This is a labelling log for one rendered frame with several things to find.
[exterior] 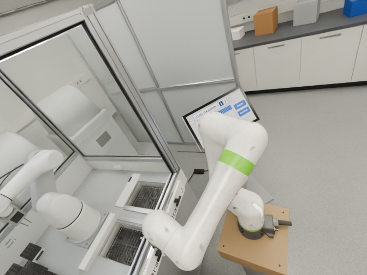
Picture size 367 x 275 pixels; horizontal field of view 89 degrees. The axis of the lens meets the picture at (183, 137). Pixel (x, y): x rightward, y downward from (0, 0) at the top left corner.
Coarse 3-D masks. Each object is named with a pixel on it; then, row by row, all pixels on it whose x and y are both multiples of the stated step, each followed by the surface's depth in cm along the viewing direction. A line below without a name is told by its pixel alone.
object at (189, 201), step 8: (184, 192) 141; (192, 192) 154; (184, 200) 141; (192, 200) 154; (184, 208) 140; (192, 208) 153; (176, 216) 129; (184, 216) 140; (184, 224) 139; (160, 264) 110; (168, 264) 118; (200, 264) 164; (160, 272) 109; (168, 272) 117; (176, 272) 126; (184, 272) 136; (192, 272) 149
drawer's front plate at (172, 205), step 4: (176, 184) 130; (180, 184) 132; (176, 188) 128; (180, 188) 132; (184, 188) 137; (176, 192) 127; (180, 192) 132; (172, 196) 124; (176, 196) 127; (172, 200) 122; (180, 200) 131; (172, 204) 121; (168, 208) 118; (172, 208) 121; (176, 208) 126; (168, 212) 117; (172, 212) 121; (176, 212) 126
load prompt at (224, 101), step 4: (220, 100) 144; (224, 100) 144; (212, 104) 144; (216, 104) 144; (220, 104) 144; (224, 104) 144; (208, 108) 143; (212, 108) 143; (216, 108) 144; (200, 112) 142; (204, 112) 143; (196, 116) 142; (200, 116) 142; (196, 120) 142
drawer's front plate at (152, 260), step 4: (152, 248) 103; (152, 252) 102; (152, 256) 101; (156, 256) 104; (148, 260) 99; (152, 260) 100; (156, 260) 104; (160, 260) 107; (148, 264) 98; (152, 264) 100; (148, 268) 97; (152, 268) 100; (156, 268) 103; (144, 272) 95; (148, 272) 97; (152, 272) 100; (156, 272) 103
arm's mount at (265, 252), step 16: (272, 208) 104; (224, 224) 105; (224, 240) 99; (240, 240) 97; (256, 240) 95; (272, 240) 93; (224, 256) 100; (240, 256) 92; (256, 256) 90; (272, 256) 88; (272, 272) 87
